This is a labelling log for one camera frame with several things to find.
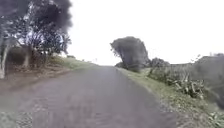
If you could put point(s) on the dark hedge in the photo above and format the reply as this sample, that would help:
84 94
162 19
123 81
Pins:
210 73

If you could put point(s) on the grass verge with bushes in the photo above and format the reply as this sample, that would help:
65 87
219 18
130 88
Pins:
166 95

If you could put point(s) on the grey asphalt road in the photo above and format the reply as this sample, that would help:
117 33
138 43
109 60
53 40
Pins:
93 96

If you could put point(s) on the dirt and grass bank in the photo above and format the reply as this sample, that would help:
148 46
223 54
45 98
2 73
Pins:
50 68

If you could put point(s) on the low green bushes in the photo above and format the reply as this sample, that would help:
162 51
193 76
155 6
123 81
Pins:
186 85

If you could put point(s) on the group of dark trees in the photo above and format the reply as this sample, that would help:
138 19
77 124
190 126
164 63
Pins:
36 30

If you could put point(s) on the large dark tree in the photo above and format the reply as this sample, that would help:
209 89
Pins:
130 53

